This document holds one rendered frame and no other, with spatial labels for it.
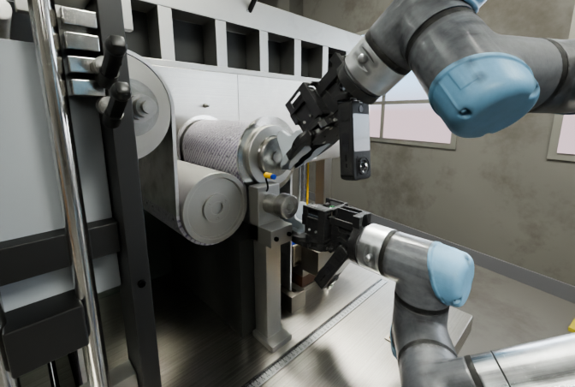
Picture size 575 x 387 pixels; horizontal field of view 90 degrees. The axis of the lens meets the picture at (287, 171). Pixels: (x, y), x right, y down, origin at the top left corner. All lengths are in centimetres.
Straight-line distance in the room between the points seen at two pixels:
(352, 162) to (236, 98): 55
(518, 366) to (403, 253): 16
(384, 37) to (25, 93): 35
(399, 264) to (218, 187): 30
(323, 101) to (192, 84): 46
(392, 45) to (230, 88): 59
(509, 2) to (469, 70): 274
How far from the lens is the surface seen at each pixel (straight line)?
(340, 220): 51
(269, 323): 61
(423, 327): 48
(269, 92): 97
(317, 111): 43
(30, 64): 31
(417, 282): 46
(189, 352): 65
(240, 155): 51
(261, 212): 51
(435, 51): 33
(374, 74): 39
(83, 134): 31
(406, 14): 37
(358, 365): 62
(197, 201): 48
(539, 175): 285
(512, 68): 31
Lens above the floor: 133
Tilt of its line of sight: 12 degrees down
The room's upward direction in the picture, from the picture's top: straight up
